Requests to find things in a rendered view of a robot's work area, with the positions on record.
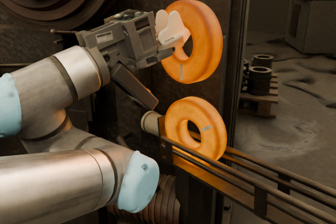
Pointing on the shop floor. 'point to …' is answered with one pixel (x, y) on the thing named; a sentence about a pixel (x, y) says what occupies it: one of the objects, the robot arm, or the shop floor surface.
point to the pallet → (259, 86)
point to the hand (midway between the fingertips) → (186, 32)
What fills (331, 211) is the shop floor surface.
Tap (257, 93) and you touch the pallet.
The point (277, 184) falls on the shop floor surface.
